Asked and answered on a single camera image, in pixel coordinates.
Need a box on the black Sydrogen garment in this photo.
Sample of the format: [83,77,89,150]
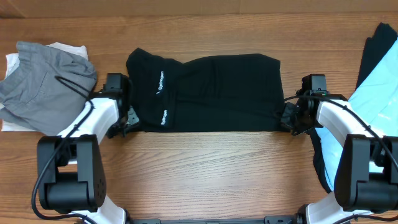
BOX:
[126,49,286,133]

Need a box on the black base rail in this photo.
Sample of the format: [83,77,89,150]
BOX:
[127,213,307,224]

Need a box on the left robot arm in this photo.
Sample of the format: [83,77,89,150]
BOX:
[31,85,132,223]

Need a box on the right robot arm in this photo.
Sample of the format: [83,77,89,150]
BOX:
[279,91,397,223]

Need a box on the white folded garment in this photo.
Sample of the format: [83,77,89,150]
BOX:
[1,42,88,132]

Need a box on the light blue garment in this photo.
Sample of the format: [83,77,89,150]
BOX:
[315,41,397,190]

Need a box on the grey folded garment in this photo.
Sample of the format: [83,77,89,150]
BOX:
[1,42,97,136]

